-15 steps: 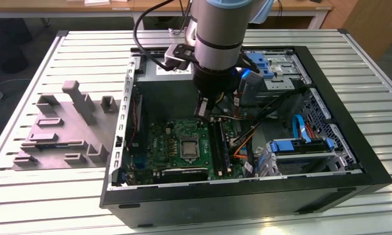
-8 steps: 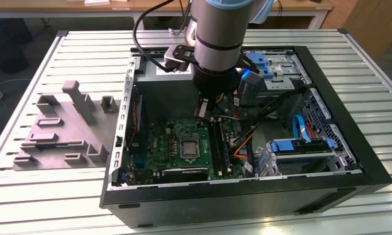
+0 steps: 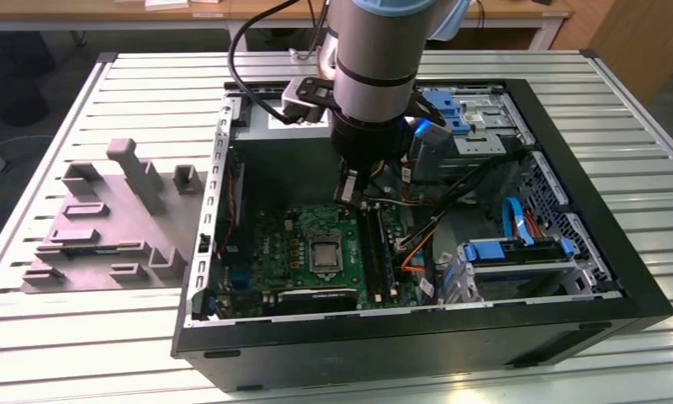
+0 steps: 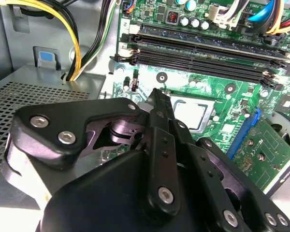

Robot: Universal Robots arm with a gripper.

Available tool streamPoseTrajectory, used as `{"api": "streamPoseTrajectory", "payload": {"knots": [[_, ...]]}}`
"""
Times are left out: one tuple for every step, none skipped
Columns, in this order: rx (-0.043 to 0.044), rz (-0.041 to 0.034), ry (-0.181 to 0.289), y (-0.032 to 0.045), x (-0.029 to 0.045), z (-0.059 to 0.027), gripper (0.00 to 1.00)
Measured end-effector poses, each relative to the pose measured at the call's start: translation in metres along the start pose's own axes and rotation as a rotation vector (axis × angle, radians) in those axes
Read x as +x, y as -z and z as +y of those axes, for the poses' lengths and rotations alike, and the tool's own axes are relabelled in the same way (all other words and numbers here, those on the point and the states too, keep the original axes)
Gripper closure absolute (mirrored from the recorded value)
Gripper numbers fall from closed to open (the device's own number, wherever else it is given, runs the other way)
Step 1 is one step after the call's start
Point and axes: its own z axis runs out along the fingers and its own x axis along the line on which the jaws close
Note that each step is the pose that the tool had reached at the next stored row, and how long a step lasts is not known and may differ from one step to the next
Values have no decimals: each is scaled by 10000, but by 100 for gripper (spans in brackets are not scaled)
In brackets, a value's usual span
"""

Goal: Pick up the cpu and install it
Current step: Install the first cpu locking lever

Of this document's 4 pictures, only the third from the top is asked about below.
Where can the blue rear port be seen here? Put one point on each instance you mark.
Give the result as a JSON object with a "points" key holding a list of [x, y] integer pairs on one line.
{"points": [[208, 305]]}

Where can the grey parts rack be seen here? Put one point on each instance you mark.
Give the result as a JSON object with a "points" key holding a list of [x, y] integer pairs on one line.
{"points": [[129, 219]]}

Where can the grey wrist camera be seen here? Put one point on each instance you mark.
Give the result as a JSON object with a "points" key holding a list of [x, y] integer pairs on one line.
{"points": [[432, 134]]}

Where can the white box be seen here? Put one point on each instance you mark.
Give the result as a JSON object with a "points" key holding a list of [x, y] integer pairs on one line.
{"points": [[168, 4]]}

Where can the blue plastic drive latch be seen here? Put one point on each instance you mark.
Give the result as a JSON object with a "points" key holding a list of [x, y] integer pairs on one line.
{"points": [[446, 105]]}

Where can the black graphics card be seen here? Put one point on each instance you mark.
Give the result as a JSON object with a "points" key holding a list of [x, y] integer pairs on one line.
{"points": [[314, 296]]}

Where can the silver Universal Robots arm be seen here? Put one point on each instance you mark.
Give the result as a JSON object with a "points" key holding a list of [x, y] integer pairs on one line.
{"points": [[376, 54]]}

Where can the black open PC case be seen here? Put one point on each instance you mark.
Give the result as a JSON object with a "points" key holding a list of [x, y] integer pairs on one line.
{"points": [[427, 349]]}

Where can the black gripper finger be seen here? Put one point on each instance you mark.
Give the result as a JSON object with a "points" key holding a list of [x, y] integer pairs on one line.
{"points": [[352, 185]]}

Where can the metal disk bay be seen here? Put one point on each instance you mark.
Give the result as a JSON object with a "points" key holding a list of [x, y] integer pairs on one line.
{"points": [[527, 266]]}

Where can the brown wooden cabinet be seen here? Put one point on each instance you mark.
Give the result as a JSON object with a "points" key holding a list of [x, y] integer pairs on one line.
{"points": [[640, 42]]}

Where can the beige board power connector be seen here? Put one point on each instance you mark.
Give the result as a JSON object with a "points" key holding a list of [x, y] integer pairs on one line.
{"points": [[287, 221]]}

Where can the CPU socket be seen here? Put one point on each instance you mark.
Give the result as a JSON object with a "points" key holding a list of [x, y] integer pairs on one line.
{"points": [[327, 276]]}

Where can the metal drive cage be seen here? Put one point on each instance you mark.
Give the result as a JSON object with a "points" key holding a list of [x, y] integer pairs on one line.
{"points": [[476, 145]]}

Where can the silver square CPU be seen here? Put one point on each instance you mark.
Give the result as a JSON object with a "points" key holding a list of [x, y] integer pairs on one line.
{"points": [[327, 256]]}

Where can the small blue board connector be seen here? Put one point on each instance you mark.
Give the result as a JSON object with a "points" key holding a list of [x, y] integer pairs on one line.
{"points": [[239, 280]]}

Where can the hard disk in blue carrier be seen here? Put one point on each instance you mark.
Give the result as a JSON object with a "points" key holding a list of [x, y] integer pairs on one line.
{"points": [[486, 250]]}

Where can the black RAM slot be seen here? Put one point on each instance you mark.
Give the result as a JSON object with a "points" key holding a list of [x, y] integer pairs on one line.
{"points": [[386, 252], [371, 252]]}

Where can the RAM stick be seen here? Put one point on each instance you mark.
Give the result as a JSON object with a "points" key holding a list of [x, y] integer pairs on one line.
{"points": [[89, 251]]}

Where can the green motherboard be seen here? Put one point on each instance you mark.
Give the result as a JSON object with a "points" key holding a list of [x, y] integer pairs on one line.
{"points": [[277, 273]]}

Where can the grey power supply unit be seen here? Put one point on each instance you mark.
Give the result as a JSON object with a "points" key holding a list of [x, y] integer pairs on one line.
{"points": [[280, 168]]}

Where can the black office chair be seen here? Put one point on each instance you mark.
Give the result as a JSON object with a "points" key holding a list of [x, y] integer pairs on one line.
{"points": [[11, 76]]}

